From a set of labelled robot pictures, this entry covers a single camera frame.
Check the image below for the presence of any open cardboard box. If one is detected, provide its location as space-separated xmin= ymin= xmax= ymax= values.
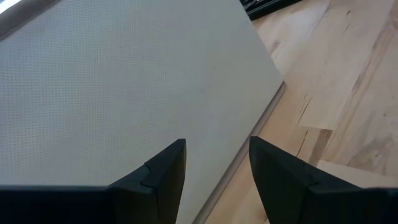
xmin=0 ymin=0 xmax=286 ymax=224

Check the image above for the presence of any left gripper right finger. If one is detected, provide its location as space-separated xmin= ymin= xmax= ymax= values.
xmin=249 ymin=136 xmax=398 ymax=224

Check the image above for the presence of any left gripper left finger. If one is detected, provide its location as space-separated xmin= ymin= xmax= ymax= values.
xmin=0 ymin=138 xmax=187 ymax=224

